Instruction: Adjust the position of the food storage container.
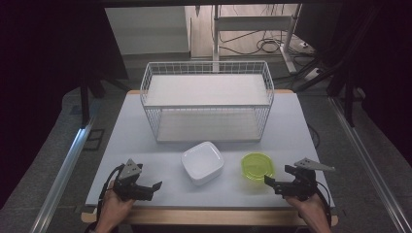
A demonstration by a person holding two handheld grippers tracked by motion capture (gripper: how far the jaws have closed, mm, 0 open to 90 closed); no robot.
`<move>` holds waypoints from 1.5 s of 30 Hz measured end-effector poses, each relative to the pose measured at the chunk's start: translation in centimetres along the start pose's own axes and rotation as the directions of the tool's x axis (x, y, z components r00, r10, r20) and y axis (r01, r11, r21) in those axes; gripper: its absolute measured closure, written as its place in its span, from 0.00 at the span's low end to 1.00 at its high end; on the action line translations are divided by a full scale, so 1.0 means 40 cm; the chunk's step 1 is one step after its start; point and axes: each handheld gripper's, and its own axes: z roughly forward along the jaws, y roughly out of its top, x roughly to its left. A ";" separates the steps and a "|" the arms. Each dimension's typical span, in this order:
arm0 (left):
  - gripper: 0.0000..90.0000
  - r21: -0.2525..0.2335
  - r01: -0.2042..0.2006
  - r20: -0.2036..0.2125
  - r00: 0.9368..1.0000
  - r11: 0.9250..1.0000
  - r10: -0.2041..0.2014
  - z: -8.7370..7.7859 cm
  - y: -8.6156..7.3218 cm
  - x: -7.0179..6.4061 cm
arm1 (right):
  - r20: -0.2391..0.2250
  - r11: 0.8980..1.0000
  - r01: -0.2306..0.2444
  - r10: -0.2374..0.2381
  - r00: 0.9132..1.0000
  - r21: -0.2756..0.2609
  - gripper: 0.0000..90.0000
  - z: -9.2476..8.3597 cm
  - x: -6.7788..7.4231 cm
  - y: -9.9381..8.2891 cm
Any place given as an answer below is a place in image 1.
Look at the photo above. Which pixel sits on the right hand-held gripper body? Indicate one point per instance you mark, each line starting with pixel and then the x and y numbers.
pixel 301 186

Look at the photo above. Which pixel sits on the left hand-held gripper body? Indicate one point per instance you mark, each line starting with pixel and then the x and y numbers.
pixel 129 189

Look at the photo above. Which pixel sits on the clear container with green lid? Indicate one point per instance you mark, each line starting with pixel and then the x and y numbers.
pixel 257 165

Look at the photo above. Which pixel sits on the person's right hand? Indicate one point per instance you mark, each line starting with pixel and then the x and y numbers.
pixel 309 208

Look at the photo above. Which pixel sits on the person's left hand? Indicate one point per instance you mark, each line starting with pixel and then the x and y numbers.
pixel 113 208

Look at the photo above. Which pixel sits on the white square plate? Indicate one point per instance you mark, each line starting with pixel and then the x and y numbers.
pixel 202 161

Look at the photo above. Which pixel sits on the wooden table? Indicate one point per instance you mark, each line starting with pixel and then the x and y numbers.
pixel 207 217

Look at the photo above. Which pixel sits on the black stand leg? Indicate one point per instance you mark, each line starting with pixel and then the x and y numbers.
pixel 85 103
pixel 348 100

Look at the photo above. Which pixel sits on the white power strip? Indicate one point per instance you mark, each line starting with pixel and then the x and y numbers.
pixel 312 73

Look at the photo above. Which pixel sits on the white cabinet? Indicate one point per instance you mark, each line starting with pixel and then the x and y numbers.
pixel 147 30

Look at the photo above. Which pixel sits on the black curtain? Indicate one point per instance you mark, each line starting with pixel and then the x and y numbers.
pixel 382 64
pixel 42 71

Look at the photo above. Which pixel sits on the black floor frame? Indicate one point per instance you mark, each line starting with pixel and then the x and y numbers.
pixel 94 139

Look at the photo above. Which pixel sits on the metal floor rail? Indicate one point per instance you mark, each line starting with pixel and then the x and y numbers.
pixel 369 165
pixel 61 179

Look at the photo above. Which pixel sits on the white metal desk frame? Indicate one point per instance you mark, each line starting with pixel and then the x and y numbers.
pixel 252 23

